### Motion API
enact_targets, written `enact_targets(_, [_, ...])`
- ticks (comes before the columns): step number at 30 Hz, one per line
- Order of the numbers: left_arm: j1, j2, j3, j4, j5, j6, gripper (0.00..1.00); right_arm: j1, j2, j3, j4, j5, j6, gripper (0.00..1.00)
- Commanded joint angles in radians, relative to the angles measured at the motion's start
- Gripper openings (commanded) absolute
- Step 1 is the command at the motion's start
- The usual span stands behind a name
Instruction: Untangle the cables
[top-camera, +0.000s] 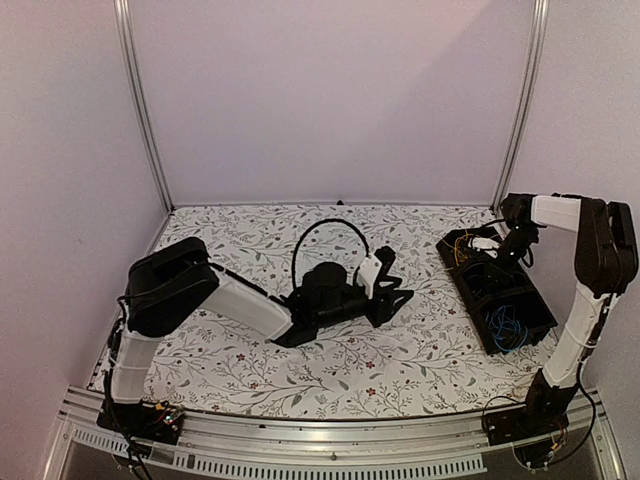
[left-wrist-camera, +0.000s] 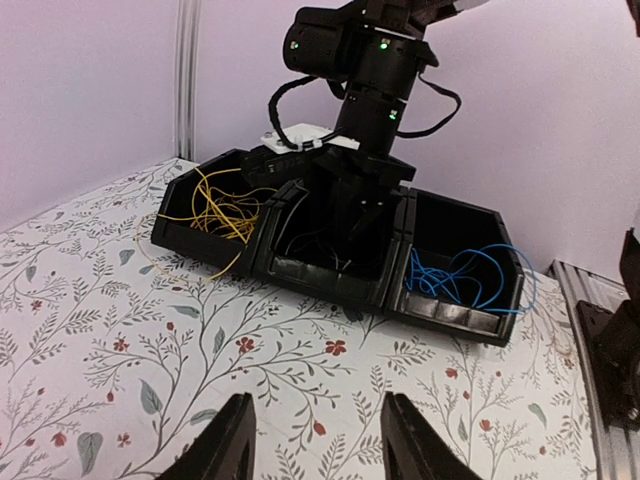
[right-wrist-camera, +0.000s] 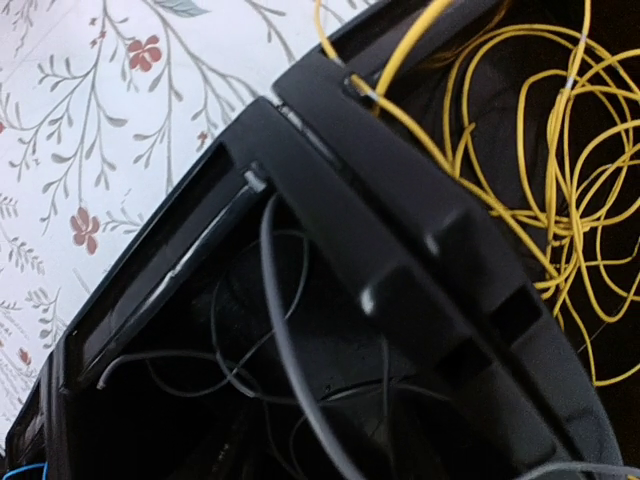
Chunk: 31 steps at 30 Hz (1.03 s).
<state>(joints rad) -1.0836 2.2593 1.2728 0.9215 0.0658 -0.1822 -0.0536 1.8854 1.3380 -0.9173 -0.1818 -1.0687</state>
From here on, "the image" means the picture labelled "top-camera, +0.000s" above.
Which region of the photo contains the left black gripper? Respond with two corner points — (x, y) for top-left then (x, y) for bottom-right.
(315, 276), (414, 330)

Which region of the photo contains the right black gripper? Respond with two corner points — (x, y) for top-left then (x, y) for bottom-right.
(483, 226), (540, 290)

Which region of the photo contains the blue cable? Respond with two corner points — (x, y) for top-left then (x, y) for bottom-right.
(487, 305), (534, 354)

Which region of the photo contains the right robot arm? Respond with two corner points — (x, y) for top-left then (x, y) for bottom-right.
(499, 193), (639, 436)

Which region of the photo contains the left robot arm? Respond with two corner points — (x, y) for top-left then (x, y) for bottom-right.
(104, 237), (414, 434)

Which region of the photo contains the black plastic bin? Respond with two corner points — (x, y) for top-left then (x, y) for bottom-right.
(436, 224), (557, 355)

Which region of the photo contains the floral table mat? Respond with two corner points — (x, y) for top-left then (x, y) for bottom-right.
(112, 205), (557, 419)

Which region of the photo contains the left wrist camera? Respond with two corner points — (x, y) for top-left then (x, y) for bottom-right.
(375, 245), (396, 265)

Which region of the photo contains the aluminium front rail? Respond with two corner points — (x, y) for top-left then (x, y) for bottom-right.
(44, 387), (627, 479)

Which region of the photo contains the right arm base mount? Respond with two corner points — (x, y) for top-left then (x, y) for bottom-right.
(481, 394), (597, 470)

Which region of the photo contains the right aluminium frame post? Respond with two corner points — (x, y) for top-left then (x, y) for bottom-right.
(491, 0), (550, 213)

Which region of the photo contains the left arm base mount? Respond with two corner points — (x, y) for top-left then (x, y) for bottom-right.
(97, 393), (185, 445)

